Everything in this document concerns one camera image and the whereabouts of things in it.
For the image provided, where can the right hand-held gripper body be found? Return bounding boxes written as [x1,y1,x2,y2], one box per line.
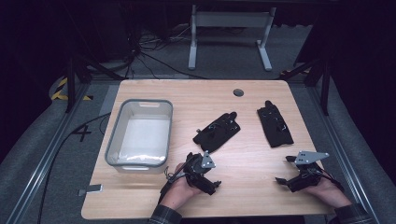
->
[289,150,331,192]

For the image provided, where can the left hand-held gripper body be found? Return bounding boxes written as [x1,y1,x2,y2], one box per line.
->
[183,150,217,189]

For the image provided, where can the black pouch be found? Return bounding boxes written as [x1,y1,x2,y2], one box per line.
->
[191,111,242,154]
[256,100,295,148]

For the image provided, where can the white plastic bin grey rim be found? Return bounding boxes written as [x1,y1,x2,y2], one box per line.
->
[105,98,174,175]

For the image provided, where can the person's right hand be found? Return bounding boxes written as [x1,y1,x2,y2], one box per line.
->
[305,178,353,209]

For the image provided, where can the black metal stand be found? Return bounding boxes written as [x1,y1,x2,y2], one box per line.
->
[279,55,332,117]

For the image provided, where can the grey tape piece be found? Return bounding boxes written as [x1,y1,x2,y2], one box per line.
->
[77,184,104,198]

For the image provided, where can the black tripod stand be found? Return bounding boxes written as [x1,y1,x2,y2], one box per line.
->
[63,51,126,114]

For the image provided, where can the white metal stand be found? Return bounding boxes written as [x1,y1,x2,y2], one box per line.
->
[188,4,277,72]

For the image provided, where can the yellow black hazard tape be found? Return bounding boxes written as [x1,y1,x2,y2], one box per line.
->
[50,77,94,102]

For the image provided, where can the left hand-held gripper cable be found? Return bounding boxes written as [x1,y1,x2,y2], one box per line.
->
[158,165,189,203]

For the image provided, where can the hand-held gripper cable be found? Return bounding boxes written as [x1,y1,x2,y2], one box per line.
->
[319,168,346,192]
[158,165,189,203]

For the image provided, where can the right hand-held gripper cable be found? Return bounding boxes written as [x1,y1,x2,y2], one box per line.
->
[319,168,346,192]

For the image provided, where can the tangle of floor cables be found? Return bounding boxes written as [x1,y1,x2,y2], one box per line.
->
[124,23,194,79]

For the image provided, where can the long black floor cable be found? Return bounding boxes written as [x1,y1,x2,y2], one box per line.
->
[35,112,112,224]

